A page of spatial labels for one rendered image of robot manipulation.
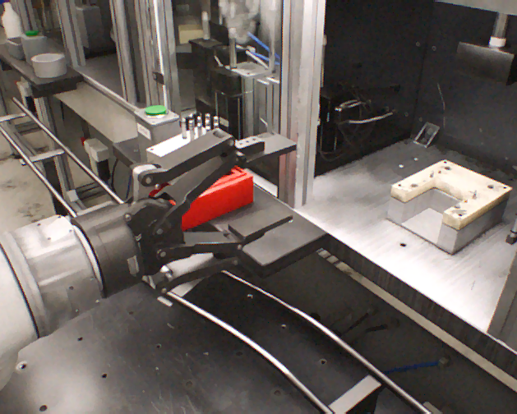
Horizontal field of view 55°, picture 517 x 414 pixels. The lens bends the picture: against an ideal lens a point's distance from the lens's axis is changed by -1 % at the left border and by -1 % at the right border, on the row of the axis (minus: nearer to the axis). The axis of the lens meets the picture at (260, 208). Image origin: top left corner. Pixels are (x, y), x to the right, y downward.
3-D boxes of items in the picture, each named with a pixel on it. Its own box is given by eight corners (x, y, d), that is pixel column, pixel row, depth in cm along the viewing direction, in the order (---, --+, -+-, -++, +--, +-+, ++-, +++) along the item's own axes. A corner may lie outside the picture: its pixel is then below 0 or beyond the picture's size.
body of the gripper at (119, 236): (111, 320, 42) (202, 276, 47) (92, 241, 38) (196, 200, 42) (77, 275, 47) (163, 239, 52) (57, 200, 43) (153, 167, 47)
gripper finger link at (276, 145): (224, 158, 50) (224, 152, 49) (278, 140, 53) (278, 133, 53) (242, 170, 48) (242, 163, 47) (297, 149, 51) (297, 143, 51)
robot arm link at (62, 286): (18, 273, 34) (99, 241, 37) (-15, 216, 40) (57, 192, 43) (49, 361, 39) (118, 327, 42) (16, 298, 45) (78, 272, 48)
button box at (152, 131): (140, 163, 102) (131, 109, 96) (173, 153, 106) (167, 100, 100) (158, 178, 97) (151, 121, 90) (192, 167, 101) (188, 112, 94)
